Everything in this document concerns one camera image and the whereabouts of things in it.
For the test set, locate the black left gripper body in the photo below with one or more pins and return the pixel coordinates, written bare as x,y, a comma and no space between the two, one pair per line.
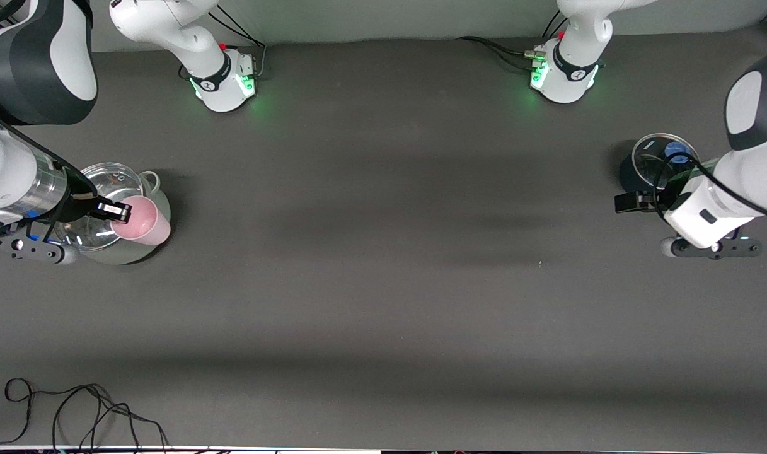
668,189

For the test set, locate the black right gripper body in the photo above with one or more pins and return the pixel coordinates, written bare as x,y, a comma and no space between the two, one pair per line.
79,193

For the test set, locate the pink plastic cup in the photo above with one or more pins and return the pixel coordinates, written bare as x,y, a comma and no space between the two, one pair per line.
147,224

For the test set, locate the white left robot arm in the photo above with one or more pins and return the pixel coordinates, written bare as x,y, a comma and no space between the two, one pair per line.
755,170

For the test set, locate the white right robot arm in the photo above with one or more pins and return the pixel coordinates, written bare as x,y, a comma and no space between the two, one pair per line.
43,63

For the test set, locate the dark blue saucepan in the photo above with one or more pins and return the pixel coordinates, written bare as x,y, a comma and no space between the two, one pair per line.
632,183

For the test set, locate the large glass pot lid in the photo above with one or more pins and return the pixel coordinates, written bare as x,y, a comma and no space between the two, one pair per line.
115,183

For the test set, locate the pale green cooking pot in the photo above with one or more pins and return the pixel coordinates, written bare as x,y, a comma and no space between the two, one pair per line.
131,255

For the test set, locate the dark grey table mat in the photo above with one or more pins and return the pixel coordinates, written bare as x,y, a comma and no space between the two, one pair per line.
383,284

